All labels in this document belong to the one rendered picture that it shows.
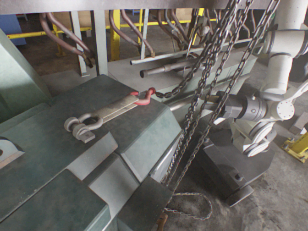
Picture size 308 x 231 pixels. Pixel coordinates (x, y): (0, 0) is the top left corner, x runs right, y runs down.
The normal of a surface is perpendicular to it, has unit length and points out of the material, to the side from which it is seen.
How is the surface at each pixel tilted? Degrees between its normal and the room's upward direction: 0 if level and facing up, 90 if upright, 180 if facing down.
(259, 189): 0
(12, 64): 90
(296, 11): 65
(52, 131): 0
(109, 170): 45
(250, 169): 0
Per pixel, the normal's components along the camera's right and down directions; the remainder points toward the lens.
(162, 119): 0.65, -0.17
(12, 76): 0.58, 0.62
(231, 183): -0.56, -0.32
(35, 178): 0.11, -0.70
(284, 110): 0.01, -0.06
